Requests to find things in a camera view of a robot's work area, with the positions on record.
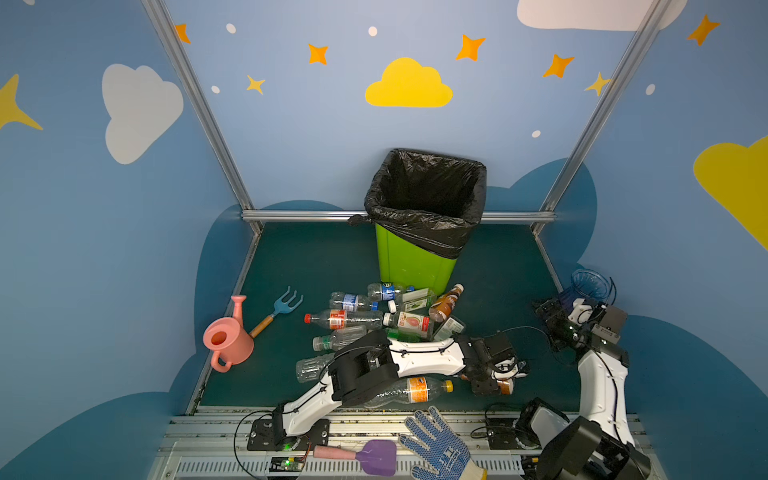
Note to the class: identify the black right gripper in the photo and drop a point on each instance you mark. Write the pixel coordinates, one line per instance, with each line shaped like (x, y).
(556, 321)

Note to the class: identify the brown tea bottle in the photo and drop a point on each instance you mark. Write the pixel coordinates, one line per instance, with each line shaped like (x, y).
(506, 386)

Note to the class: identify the square bottle white cap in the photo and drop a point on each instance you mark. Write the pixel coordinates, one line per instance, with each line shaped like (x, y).
(447, 329)

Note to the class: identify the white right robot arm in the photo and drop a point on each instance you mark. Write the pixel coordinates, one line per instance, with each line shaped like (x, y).
(598, 443)

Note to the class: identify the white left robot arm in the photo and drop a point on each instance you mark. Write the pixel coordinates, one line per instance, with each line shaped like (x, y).
(364, 369)

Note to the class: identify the green plastic bin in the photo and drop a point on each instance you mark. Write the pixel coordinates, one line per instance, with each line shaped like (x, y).
(404, 263)

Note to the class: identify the black bin liner bag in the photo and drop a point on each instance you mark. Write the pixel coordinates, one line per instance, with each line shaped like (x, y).
(430, 200)

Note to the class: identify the purple plastic vase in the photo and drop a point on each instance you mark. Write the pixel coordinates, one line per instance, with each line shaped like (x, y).
(587, 284)

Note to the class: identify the brown sauce bottle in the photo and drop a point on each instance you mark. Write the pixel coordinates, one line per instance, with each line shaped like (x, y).
(443, 307)

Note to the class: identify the red label juice bottle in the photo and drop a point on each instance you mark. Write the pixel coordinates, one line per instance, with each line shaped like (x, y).
(409, 323)

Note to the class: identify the clear bottle orange label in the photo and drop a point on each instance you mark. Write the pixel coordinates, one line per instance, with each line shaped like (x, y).
(412, 390)

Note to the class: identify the green bottle yellow cap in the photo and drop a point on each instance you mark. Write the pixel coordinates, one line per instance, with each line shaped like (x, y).
(404, 336)

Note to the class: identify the green label square bottle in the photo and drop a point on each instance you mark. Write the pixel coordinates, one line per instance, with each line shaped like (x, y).
(414, 300)

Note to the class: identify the blue dotted work glove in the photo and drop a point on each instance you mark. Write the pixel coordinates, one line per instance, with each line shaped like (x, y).
(445, 455)

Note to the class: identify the blue label bottle behind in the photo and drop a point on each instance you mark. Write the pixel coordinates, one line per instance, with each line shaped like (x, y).
(385, 291)

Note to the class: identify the blue label water bottle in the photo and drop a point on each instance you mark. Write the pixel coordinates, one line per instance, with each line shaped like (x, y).
(352, 302)

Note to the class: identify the clear bottle red cap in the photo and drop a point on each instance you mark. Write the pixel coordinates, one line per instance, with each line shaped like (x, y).
(340, 319)

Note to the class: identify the purple toy shovel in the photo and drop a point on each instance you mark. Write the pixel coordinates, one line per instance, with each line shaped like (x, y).
(377, 457)

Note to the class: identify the clear bottle white cap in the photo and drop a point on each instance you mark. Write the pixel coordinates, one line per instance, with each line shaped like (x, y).
(311, 369)

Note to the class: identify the blue plastic toy rake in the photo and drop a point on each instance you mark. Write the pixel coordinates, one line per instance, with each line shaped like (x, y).
(285, 304)

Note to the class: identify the pink toy watering can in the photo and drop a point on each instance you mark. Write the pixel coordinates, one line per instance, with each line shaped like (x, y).
(228, 339)

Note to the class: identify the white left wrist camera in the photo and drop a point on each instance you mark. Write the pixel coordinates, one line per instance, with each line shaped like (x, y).
(510, 369)

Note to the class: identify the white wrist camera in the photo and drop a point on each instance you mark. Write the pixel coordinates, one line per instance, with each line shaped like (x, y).
(581, 312)
(510, 369)

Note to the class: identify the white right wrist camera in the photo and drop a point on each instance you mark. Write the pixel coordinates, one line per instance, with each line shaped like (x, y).
(581, 312)

